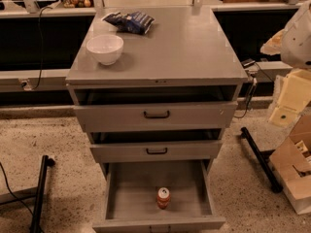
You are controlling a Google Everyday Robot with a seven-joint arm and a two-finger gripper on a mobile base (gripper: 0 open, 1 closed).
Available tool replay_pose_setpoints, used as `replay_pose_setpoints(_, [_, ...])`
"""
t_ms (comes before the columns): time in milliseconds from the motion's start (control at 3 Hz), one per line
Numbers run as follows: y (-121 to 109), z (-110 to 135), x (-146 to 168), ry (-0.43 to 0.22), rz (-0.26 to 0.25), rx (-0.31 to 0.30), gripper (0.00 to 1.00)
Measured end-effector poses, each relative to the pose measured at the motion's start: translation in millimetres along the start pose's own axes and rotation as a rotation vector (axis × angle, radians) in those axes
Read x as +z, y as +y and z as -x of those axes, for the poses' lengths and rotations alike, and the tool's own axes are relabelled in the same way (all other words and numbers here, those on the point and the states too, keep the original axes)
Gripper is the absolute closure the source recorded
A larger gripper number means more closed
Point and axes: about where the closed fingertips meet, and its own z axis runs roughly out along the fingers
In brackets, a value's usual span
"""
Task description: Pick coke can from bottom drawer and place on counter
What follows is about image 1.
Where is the black metal leg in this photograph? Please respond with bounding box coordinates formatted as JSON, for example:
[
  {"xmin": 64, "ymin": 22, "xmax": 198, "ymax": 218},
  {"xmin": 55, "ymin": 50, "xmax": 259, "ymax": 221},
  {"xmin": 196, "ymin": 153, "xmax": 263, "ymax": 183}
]
[
  {"xmin": 241, "ymin": 127, "xmax": 283, "ymax": 193},
  {"xmin": 30, "ymin": 155, "xmax": 55, "ymax": 233}
]

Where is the grey drawer cabinet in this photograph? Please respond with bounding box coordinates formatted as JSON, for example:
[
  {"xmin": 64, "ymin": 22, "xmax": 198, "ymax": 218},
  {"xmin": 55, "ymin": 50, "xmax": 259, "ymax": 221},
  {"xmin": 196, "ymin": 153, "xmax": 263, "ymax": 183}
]
[{"xmin": 65, "ymin": 5, "xmax": 250, "ymax": 180}]

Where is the black floor cable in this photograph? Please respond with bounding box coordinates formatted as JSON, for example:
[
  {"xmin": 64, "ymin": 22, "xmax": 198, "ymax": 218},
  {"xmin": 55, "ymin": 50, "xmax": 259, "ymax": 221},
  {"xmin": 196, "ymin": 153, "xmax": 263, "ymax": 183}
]
[{"xmin": 0, "ymin": 161, "xmax": 46, "ymax": 233}]

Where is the black cable left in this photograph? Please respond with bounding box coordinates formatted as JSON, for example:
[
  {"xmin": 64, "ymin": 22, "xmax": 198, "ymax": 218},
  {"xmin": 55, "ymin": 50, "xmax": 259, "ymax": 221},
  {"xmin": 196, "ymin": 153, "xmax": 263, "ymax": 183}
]
[{"xmin": 20, "ymin": 5, "xmax": 54, "ymax": 91}]

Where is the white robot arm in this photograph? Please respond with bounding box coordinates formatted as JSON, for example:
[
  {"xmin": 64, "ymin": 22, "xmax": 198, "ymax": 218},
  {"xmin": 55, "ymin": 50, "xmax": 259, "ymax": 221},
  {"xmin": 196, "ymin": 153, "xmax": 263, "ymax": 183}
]
[{"xmin": 260, "ymin": 0, "xmax": 311, "ymax": 126}]

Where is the black drawer handle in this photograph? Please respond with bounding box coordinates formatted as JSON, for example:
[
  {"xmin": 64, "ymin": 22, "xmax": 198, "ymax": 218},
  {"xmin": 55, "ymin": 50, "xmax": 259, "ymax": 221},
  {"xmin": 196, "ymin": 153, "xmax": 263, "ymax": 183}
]
[
  {"xmin": 146, "ymin": 148, "xmax": 168, "ymax": 155},
  {"xmin": 143, "ymin": 111, "xmax": 170, "ymax": 119}
]

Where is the black metal leg right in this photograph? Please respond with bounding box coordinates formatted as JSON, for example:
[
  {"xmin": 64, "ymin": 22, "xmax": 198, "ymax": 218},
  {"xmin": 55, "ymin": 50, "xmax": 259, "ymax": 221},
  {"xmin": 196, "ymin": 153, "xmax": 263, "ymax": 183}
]
[{"xmin": 241, "ymin": 127, "xmax": 283, "ymax": 193}]

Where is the red coke can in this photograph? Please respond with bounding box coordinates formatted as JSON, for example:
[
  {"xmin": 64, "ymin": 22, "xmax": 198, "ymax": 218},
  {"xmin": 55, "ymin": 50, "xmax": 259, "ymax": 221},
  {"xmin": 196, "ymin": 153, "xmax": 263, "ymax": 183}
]
[{"xmin": 156, "ymin": 187, "xmax": 171, "ymax": 210}]

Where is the black top drawer handle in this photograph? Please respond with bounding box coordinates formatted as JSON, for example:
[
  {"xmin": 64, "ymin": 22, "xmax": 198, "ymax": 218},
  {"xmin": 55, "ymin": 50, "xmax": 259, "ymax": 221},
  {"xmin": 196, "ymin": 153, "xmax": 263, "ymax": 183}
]
[{"xmin": 143, "ymin": 111, "xmax": 170, "ymax": 119}]

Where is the black metal leg left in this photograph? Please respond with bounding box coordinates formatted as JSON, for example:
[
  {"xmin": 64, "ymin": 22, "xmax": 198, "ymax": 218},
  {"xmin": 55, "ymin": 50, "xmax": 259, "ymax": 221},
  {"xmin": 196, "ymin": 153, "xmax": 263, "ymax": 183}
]
[{"xmin": 30, "ymin": 155, "xmax": 55, "ymax": 233}]

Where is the grey bottom drawer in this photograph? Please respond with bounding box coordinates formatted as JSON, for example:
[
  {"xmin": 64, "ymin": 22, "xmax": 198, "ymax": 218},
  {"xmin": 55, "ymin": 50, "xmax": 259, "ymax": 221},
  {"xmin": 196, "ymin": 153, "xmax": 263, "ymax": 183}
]
[{"xmin": 93, "ymin": 160, "xmax": 225, "ymax": 233}]

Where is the grey middle drawer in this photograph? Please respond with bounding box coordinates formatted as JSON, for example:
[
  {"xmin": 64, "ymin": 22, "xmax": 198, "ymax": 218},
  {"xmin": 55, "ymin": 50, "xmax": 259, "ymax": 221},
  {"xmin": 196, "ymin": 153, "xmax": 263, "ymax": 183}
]
[{"xmin": 90, "ymin": 130, "xmax": 222, "ymax": 163}]

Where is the grey drawer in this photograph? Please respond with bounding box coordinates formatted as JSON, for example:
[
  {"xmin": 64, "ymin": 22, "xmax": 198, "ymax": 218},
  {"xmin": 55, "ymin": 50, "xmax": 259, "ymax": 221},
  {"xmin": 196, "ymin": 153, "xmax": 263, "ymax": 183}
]
[
  {"xmin": 93, "ymin": 160, "xmax": 225, "ymax": 233},
  {"xmin": 90, "ymin": 130, "xmax": 222, "ymax": 163},
  {"xmin": 74, "ymin": 90, "xmax": 237, "ymax": 132}
]

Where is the black cable right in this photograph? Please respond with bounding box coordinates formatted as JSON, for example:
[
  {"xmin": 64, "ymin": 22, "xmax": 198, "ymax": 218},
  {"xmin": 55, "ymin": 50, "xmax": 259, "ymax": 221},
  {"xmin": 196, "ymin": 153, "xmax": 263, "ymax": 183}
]
[{"xmin": 233, "ymin": 58, "xmax": 275, "ymax": 119}]

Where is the black middle drawer handle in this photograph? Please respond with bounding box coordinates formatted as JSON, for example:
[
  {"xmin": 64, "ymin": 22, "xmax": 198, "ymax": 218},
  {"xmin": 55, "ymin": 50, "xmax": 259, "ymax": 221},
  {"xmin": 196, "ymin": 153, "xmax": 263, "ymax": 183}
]
[{"xmin": 146, "ymin": 148, "xmax": 168, "ymax": 155}]

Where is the white bowl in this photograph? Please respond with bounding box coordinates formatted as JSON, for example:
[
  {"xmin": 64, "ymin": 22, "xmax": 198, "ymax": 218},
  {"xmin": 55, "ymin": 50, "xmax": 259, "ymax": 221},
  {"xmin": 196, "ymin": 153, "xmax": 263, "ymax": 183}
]
[{"xmin": 86, "ymin": 34, "xmax": 123, "ymax": 65}]

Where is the blue chip bag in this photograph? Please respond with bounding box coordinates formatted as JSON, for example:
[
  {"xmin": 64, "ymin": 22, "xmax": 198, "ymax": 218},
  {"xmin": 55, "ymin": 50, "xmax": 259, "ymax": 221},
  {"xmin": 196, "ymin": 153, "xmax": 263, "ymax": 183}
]
[{"xmin": 102, "ymin": 11, "xmax": 155, "ymax": 35}]

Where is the cardboard box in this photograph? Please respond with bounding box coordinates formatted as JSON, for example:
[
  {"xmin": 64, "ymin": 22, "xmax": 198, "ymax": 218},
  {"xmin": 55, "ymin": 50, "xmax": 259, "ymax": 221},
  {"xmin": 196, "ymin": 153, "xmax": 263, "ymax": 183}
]
[{"xmin": 269, "ymin": 115, "xmax": 311, "ymax": 215}]

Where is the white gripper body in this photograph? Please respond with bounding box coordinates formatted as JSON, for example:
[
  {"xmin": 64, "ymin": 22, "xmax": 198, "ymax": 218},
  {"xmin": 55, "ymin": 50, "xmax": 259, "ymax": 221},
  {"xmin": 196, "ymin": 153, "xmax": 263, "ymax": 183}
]
[{"xmin": 268, "ymin": 69, "xmax": 311, "ymax": 127}]

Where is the grey top drawer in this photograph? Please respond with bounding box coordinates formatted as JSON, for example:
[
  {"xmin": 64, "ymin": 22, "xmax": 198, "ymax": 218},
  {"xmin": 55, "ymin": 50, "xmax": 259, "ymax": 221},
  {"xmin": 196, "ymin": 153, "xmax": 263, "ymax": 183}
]
[{"xmin": 74, "ymin": 90, "xmax": 237, "ymax": 132}]

